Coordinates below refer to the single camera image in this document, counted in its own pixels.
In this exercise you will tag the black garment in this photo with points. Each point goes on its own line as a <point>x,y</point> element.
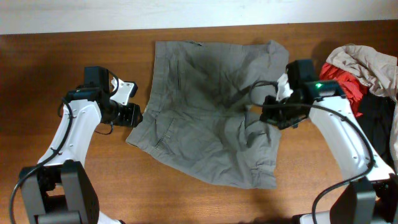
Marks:
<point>376,122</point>

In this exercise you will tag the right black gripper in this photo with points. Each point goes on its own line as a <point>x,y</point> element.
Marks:
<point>267,115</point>

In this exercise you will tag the grey cargo shorts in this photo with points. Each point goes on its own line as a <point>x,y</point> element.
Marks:
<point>198,118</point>

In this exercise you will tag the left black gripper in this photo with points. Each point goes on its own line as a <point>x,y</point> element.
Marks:
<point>131,111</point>

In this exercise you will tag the red garment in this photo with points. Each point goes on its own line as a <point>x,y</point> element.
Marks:
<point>351,86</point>

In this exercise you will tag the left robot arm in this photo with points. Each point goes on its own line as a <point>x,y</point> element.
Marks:
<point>57,189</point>

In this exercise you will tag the beige garment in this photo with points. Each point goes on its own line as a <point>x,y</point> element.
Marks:
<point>375,70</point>

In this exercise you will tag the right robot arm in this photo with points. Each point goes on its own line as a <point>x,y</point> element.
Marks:
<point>368,192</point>

